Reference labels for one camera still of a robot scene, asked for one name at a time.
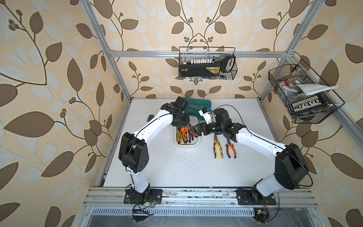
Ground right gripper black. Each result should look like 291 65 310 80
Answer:
190 120 224 136

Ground orange black combination pliers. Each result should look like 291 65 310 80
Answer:
181 127 189 144

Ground white plastic storage box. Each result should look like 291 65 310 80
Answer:
175 127 200 148

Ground yellow black combination pliers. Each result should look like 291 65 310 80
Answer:
214 134 224 159

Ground orange black long-nose pliers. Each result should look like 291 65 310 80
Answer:
226 139 236 158

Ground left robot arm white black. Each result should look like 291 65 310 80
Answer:
119 97 190 205

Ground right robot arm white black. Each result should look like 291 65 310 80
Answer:
192 108 309 204

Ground yellow black pliers in box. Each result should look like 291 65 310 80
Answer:
177 130 183 145

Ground socket set box in basket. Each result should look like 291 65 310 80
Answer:
290 95 329 114

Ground green plastic tool case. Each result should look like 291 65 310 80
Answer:
184 97 211 121

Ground black yellow tool in basket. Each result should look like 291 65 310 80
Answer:
179 54 238 80

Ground white papers in basket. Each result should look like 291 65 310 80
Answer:
292 84 339 96

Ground back black wire basket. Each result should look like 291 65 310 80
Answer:
178 46 238 80

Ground black wire basket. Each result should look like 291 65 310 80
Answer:
268 60 345 124
178 46 238 80

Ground right black wire basket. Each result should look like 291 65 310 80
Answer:
268 60 345 124

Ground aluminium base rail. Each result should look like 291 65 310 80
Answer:
83 187 318 208

